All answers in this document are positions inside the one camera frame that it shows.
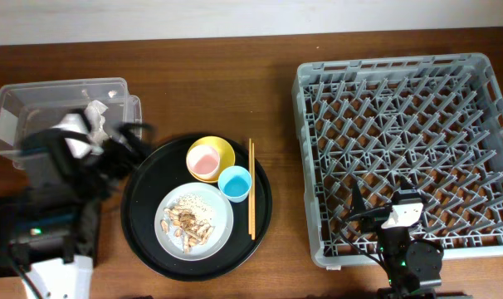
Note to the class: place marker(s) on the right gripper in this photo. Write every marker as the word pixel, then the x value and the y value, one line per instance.
pixel 374 218

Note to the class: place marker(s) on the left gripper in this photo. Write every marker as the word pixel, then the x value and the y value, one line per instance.
pixel 127 162

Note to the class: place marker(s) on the white tissue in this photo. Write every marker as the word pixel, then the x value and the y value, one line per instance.
pixel 95 115

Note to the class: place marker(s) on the white rice pile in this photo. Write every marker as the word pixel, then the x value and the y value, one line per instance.
pixel 196 205

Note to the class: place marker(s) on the peanut shells pile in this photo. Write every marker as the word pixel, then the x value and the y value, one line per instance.
pixel 186 227

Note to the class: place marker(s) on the grey round plate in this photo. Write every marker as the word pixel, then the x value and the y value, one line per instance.
pixel 222 222

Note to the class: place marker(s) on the light blue cup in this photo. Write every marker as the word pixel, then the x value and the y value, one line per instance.
pixel 233 182

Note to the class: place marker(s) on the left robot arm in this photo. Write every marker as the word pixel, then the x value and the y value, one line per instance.
pixel 57 163

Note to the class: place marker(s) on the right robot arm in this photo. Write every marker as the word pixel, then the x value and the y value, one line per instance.
pixel 412 265

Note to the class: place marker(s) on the grey dishwasher rack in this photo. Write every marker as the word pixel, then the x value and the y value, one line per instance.
pixel 437 120

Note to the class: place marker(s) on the pink cup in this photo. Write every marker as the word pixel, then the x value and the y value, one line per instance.
pixel 203 161

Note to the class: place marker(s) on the round black serving tray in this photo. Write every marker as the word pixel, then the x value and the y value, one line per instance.
pixel 163 171

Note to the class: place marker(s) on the yellow saucer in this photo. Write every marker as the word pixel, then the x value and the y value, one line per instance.
pixel 225 150

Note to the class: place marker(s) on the clear plastic bin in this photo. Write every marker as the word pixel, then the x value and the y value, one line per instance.
pixel 30 107

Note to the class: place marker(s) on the black rectangular tray bin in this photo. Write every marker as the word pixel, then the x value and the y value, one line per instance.
pixel 39 230

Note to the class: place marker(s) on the left wooden chopstick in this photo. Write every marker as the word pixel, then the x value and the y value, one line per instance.
pixel 250 186

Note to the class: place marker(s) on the wooden chopstick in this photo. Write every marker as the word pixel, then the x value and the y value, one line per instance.
pixel 253 193
pixel 250 186

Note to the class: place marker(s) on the right wooden chopstick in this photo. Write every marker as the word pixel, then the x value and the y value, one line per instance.
pixel 253 193

